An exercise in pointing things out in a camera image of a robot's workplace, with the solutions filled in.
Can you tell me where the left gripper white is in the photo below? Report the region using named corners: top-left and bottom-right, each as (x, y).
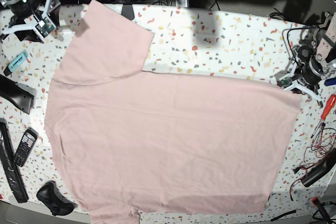
top-left (274, 45), bottom-right (323, 107)

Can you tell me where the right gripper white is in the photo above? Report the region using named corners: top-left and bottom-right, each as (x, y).
top-left (1, 0), bottom-right (60, 43)

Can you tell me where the pink T-shirt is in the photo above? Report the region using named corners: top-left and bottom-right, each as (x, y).
top-left (45, 1), bottom-right (300, 223)

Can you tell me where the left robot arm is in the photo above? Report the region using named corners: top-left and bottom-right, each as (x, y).
top-left (275, 12), bottom-right (335, 107)

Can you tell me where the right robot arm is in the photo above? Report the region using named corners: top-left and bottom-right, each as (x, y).
top-left (1, 0), bottom-right (60, 43)

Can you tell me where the turquoise highlighter marker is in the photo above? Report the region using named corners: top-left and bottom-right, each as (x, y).
top-left (3, 51), bottom-right (27, 77)

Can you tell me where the black hair dryer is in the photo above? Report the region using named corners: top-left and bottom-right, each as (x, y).
top-left (1, 75), bottom-right (34, 114)

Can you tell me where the black cylindrical device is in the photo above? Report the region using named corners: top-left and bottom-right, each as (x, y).
top-left (301, 148), bottom-right (335, 187)

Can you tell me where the terrazzo pattern tablecloth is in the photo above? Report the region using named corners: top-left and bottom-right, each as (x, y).
top-left (1, 5), bottom-right (335, 223)

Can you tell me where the black tool red tip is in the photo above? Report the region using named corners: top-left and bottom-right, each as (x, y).
top-left (311, 197), bottom-right (335, 224)

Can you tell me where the long black bar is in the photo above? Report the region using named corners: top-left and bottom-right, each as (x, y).
top-left (1, 119), bottom-right (29, 204)

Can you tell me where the black game controller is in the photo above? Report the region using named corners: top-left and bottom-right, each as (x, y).
top-left (36, 181), bottom-right (76, 216)

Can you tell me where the blue handled tool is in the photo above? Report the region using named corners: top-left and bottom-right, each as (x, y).
top-left (324, 77), bottom-right (336, 87)

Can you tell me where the red handled screwdriver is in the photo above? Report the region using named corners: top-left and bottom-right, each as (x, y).
top-left (311, 94), bottom-right (336, 138)

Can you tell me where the red black wire bundle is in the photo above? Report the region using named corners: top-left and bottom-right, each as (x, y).
top-left (289, 124), bottom-right (336, 201)

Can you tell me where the black cable on edge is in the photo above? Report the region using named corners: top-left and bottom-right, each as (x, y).
top-left (270, 209), bottom-right (297, 222)

